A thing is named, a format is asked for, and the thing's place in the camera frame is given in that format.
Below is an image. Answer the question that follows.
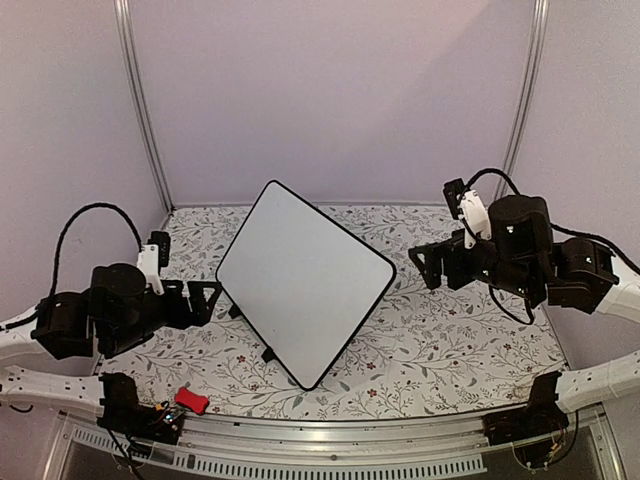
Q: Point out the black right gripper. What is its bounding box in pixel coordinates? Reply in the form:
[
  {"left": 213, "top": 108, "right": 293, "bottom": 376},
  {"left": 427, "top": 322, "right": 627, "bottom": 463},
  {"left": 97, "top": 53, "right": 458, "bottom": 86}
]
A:
[{"left": 407, "top": 228, "right": 538, "bottom": 301}]

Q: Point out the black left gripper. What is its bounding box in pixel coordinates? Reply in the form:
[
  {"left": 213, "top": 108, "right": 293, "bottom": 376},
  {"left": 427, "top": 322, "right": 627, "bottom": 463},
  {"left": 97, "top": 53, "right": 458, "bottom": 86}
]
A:
[{"left": 106, "top": 281, "right": 223, "bottom": 355}]

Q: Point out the red whiteboard eraser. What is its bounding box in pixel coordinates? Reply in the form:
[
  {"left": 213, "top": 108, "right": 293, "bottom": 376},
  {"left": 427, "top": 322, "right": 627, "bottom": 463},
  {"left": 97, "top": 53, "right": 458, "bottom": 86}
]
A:
[{"left": 174, "top": 387, "right": 210, "bottom": 415}]

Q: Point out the white whiteboard black frame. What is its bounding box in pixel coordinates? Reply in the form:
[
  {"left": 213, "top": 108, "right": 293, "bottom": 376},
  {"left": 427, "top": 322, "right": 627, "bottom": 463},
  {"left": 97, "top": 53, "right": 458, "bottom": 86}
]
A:
[{"left": 215, "top": 180, "right": 396, "bottom": 391}]

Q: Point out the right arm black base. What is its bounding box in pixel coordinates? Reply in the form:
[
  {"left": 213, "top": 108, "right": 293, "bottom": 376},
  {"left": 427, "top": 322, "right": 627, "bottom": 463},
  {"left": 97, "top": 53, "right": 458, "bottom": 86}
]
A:
[{"left": 482, "top": 371, "right": 570, "bottom": 470}]

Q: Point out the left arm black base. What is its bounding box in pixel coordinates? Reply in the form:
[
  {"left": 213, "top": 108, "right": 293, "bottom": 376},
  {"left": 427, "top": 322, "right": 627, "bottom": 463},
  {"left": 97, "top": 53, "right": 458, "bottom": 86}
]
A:
[{"left": 97, "top": 373, "right": 184, "bottom": 445}]

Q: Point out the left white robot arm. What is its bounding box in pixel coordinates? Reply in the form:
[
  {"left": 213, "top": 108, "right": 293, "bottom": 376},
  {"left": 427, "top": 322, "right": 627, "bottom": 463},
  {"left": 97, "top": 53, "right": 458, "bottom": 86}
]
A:
[{"left": 1, "top": 263, "right": 222, "bottom": 434}]

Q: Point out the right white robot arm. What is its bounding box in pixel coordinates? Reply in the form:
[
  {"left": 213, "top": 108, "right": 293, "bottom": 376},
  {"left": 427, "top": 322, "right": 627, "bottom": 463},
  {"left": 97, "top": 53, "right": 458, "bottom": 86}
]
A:
[{"left": 408, "top": 195, "right": 639, "bottom": 322}]

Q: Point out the black whiteboard stand foot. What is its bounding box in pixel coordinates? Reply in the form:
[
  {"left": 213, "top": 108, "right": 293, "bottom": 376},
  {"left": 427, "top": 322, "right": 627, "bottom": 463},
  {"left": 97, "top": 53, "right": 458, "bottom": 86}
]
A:
[{"left": 228, "top": 304, "right": 242, "bottom": 319}]

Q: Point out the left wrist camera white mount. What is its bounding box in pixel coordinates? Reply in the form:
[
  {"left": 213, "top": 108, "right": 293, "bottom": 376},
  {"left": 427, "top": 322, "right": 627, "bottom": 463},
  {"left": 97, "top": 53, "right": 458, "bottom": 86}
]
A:
[{"left": 137, "top": 231, "right": 171, "bottom": 295}]

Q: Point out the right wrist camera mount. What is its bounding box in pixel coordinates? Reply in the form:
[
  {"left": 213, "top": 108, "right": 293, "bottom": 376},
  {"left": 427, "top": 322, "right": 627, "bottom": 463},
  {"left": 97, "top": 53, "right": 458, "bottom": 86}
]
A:
[{"left": 443, "top": 179, "right": 492, "bottom": 249}]

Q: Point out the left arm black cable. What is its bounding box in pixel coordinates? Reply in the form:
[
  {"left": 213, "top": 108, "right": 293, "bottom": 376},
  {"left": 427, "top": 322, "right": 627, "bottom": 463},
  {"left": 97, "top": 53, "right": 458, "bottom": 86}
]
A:
[{"left": 49, "top": 202, "right": 146, "bottom": 296}]

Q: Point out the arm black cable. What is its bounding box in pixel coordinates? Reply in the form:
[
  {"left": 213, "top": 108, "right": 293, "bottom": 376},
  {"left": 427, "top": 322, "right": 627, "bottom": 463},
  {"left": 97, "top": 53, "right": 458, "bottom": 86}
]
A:
[
  {"left": 467, "top": 168, "right": 640, "bottom": 276},
  {"left": 49, "top": 202, "right": 146, "bottom": 296}
]

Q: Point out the aluminium front rail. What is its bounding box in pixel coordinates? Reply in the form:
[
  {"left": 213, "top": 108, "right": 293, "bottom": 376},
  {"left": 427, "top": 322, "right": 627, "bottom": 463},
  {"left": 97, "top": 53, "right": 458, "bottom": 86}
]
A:
[{"left": 43, "top": 404, "right": 639, "bottom": 479}]

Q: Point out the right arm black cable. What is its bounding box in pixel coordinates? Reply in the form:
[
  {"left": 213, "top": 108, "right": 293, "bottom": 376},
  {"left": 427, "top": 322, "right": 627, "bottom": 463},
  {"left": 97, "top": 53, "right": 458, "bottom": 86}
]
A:
[{"left": 467, "top": 168, "right": 640, "bottom": 276}]

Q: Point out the right aluminium frame post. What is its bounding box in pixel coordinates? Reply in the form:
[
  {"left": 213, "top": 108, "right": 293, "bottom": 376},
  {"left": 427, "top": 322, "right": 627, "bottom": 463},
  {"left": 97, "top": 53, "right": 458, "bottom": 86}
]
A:
[{"left": 504, "top": 0, "right": 549, "bottom": 174}]

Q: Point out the aluminium frame post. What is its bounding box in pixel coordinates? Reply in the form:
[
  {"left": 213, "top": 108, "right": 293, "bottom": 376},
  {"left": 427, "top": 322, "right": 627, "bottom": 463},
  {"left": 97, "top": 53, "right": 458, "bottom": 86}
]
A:
[
  {"left": 114, "top": 0, "right": 175, "bottom": 214},
  {"left": 504, "top": 0, "right": 549, "bottom": 174}
]

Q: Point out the left aluminium frame post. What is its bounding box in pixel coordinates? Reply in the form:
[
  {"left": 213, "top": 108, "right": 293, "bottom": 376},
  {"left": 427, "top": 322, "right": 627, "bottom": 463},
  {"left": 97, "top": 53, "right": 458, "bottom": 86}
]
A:
[{"left": 114, "top": 0, "right": 175, "bottom": 214}]

